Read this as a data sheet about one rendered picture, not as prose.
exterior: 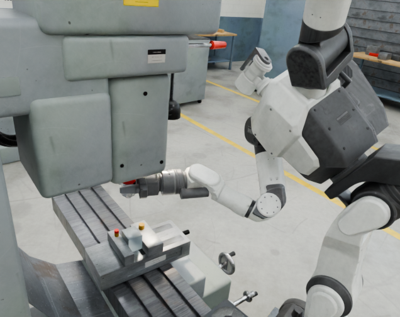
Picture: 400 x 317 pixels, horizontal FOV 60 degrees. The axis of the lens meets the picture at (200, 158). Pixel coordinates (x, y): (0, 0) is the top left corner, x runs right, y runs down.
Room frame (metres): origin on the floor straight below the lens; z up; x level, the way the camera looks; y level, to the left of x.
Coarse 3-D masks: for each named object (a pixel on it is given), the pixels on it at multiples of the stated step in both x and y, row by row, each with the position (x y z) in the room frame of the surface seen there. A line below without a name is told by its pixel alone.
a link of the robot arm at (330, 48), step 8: (304, 24) 0.81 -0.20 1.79; (344, 24) 0.80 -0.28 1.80; (304, 32) 0.81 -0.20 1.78; (312, 32) 0.80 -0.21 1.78; (320, 32) 0.79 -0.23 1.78; (328, 32) 0.78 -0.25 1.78; (336, 32) 0.79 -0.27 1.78; (344, 32) 0.87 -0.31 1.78; (304, 40) 0.82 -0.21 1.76; (312, 40) 0.80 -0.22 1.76; (320, 40) 0.80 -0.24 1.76; (328, 40) 0.84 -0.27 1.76; (336, 40) 0.85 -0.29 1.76; (344, 40) 0.87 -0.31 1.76; (320, 48) 0.81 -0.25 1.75; (328, 48) 0.83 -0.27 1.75; (336, 48) 0.85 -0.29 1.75; (344, 48) 0.88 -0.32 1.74; (328, 56) 0.82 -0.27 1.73; (336, 56) 0.86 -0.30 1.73; (328, 64) 0.83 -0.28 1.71
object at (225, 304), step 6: (216, 306) 0.63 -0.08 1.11; (222, 306) 0.63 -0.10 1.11; (228, 306) 0.63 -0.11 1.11; (234, 306) 0.63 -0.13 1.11; (210, 312) 0.61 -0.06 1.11; (216, 312) 0.60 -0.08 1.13; (222, 312) 0.60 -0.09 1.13; (228, 312) 0.60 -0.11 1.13; (234, 312) 0.60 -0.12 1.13; (240, 312) 0.61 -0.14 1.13
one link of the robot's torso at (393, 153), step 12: (384, 144) 0.89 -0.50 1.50; (396, 144) 0.87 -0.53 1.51; (372, 156) 0.82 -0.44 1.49; (384, 156) 0.79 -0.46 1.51; (396, 156) 0.78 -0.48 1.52; (360, 168) 0.80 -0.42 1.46; (372, 168) 0.79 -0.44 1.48; (384, 168) 0.77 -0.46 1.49; (396, 168) 0.76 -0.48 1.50; (336, 180) 0.84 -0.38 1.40; (348, 180) 0.81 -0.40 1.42; (360, 180) 0.80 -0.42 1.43; (372, 180) 0.78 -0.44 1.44; (384, 180) 0.77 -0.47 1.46; (396, 180) 0.75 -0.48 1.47; (336, 192) 0.82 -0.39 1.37; (348, 192) 0.88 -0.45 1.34; (396, 192) 0.75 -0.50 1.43; (348, 204) 0.83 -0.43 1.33
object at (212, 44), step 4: (192, 44) 0.98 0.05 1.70; (196, 44) 0.99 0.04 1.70; (200, 44) 0.99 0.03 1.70; (204, 44) 1.00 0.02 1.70; (208, 44) 1.01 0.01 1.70; (212, 44) 1.02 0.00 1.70; (216, 44) 1.02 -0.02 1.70; (220, 44) 1.03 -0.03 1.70; (224, 44) 1.04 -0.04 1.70; (212, 48) 1.02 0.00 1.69; (216, 48) 1.03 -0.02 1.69
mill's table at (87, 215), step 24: (72, 192) 1.35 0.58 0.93; (96, 192) 1.37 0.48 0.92; (72, 216) 1.17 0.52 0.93; (96, 216) 1.21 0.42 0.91; (120, 216) 1.21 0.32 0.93; (72, 240) 1.11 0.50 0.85; (96, 240) 1.06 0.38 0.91; (168, 264) 0.95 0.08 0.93; (120, 288) 0.82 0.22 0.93; (144, 288) 0.83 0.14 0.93; (168, 288) 0.84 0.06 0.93; (120, 312) 0.76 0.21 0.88; (144, 312) 0.75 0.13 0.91; (168, 312) 0.76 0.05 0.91; (192, 312) 0.77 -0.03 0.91
